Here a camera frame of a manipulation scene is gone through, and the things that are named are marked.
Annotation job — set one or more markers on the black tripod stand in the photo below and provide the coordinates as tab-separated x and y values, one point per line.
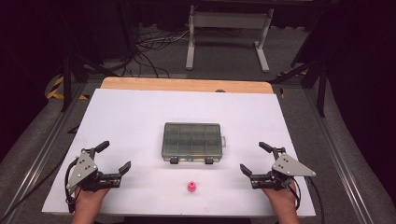
321	93
66	84

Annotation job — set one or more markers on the dark round table grommet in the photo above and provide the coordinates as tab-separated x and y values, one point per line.
220	90

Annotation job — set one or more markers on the person's left hand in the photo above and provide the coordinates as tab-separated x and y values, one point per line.
90	199

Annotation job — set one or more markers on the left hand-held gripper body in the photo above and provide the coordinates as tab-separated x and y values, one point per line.
81	168

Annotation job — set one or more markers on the person's right hand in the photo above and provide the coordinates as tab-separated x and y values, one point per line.
282	199

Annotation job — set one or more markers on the aluminium floor rail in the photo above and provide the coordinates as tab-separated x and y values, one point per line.
339	158
40	158

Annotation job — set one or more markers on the small pink cap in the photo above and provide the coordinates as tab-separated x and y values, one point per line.
191	186

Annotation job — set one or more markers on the clear plastic compartment box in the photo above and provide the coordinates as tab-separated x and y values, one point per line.
192	141

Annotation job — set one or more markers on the yellow black floor tape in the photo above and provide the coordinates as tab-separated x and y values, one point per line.
54	93

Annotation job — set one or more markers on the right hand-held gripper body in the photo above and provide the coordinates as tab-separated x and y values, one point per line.
289	167

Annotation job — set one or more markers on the white metal stand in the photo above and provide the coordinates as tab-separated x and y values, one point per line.
230	20

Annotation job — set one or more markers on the dark curtain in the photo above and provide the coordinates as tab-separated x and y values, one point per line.
367	77
21	62

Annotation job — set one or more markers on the white table sheet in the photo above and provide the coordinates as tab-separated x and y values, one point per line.
130	115

